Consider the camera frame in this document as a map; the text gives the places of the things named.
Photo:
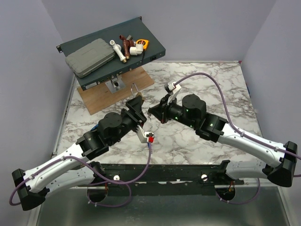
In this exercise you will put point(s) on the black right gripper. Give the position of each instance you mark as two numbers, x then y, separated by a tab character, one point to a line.
160	111

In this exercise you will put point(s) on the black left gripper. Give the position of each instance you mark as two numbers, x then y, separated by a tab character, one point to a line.
135	105

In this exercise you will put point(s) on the brass padlock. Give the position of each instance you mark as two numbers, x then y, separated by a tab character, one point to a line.
138	93

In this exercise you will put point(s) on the blue cable lock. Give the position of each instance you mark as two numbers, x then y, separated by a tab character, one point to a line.
95	127

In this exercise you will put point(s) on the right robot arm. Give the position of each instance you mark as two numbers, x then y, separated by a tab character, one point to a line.
275	161

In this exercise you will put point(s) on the white pvc elbow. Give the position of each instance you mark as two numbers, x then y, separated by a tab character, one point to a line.
136	50

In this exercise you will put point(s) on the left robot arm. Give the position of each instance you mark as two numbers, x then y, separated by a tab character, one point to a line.
75	166

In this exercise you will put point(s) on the wooden board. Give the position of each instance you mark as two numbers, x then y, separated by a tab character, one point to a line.
99	97

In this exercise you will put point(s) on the white pvc pipe fitting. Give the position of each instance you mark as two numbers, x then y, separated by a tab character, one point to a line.
117	48

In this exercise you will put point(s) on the brown pipe valve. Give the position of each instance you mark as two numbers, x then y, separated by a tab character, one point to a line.
127	44

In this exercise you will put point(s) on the yellow tape measure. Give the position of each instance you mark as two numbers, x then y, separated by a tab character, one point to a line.
144	42

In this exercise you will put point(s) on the grey plastic tool case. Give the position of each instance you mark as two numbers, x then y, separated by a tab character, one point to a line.
90	57

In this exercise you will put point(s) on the dark teal rack shelf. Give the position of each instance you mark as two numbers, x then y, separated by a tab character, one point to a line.
114	68

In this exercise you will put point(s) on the metal shelf stand bracket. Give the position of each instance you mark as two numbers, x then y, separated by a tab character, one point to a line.
115	85

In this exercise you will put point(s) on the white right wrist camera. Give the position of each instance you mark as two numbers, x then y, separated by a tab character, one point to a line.
172	88

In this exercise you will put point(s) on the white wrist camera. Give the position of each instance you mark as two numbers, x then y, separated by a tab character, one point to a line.
172	88
144	137

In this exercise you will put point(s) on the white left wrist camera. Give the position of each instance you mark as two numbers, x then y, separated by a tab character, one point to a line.
144	137

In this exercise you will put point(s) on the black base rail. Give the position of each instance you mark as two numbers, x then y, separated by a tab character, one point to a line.
168	179

